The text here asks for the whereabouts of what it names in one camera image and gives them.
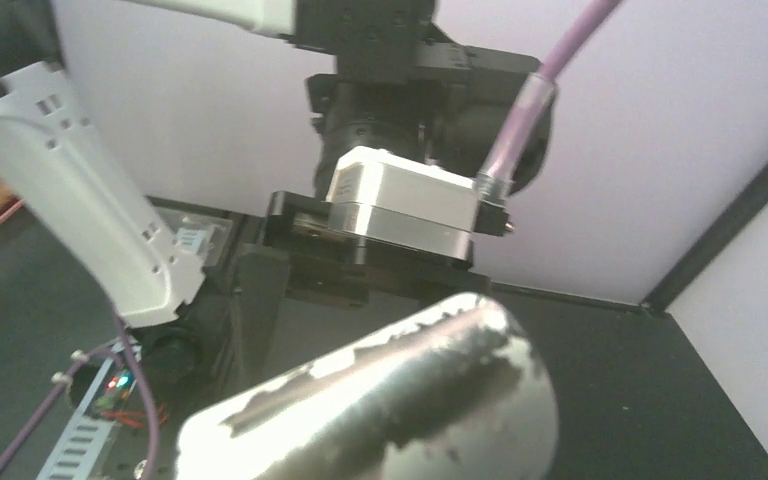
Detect white slotted cable duct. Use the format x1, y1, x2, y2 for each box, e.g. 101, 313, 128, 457
36, 354, 120, 479

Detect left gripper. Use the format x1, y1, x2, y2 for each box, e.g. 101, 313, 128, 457
228, 191, 492, 388

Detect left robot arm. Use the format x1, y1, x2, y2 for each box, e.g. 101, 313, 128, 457
0, 1, 556, 396

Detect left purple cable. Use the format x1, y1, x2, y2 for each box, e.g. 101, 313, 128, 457
0, 0, 624, 480

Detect metal tongs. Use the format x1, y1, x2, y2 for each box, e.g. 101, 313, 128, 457
174, 292, 560, 479

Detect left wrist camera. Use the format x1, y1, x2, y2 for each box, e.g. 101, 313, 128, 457
326, 146, 512, 260

